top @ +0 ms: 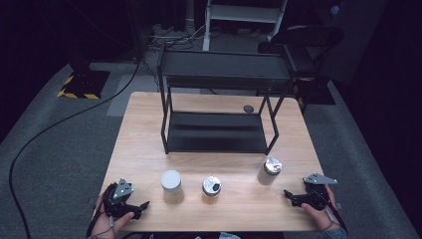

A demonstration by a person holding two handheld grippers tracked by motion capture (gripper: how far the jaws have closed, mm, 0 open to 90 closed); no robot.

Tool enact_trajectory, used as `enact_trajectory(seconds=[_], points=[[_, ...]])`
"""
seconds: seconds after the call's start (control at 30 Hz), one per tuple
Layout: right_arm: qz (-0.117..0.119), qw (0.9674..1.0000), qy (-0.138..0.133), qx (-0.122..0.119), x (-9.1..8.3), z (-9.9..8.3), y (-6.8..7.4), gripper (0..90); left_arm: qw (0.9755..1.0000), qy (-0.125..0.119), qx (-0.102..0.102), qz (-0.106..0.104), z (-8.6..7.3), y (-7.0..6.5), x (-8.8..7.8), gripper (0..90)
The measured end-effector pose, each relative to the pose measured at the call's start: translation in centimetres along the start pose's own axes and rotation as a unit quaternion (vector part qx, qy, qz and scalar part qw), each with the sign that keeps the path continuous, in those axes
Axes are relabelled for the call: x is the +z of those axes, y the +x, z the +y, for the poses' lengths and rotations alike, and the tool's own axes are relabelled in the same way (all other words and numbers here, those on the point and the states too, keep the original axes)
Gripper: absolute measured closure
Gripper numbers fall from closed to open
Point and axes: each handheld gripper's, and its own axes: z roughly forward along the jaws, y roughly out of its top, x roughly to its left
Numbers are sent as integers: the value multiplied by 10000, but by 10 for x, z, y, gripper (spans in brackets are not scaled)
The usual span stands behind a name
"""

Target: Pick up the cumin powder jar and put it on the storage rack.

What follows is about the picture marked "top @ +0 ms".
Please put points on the person's left hand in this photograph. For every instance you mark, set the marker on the person's left hand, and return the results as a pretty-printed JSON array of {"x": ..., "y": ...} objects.
[{"x": 109, "y": 224}]

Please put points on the white-lid spice jar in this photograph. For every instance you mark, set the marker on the white-lid spice jar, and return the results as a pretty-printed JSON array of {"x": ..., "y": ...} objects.
[{"x": 171, "y": 181}]

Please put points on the round grey table grommet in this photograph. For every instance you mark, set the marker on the round grey table grommet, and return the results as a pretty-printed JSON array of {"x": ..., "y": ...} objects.
[{"x": 248, "y": 109}]

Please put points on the white metal stand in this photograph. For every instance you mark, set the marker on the white metal stand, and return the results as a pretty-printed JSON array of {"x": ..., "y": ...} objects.
[{"x": 244, "y": 13}]

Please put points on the black metal two-tier shelf rack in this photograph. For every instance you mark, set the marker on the black metal two-tier shelf rack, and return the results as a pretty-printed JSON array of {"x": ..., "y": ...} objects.
[{"x": 225, "y": 66}]

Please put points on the grey tape strip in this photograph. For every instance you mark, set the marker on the grey tape strip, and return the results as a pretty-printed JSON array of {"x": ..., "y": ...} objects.
[{"x": 338, "y": 205}]

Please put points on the black yellow-striped stand base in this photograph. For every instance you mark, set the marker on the black yellow-striped stand base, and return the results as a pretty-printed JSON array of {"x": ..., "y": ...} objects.
[
  {"x": 315, "y": 91},
  {"x": 84, "y": 84}
]

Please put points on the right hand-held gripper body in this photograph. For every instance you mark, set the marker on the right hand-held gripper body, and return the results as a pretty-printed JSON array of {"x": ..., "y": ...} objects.
[{"x": 315, "y": 192}]

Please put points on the black office chair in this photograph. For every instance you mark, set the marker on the black office chair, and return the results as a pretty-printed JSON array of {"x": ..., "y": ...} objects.
[{"x": 305, "y": 36}]

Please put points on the person's right hand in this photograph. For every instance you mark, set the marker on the person's right hand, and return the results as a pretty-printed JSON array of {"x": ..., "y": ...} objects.
[{"x": 320, "y": 217}]

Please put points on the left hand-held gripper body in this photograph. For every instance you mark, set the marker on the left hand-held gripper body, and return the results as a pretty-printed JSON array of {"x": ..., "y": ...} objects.
[{"x": 121, "y": 195}]

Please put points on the metal-lid jar with black spot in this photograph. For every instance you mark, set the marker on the metal-lid jar with black spot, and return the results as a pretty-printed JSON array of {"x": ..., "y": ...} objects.
[{"x": 211, "y": 186}]

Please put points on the plain metal-lid spice jar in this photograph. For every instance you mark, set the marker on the plain metal-lid spice jar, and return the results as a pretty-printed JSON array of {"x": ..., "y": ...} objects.
[{"x": 272, "y": 166}]

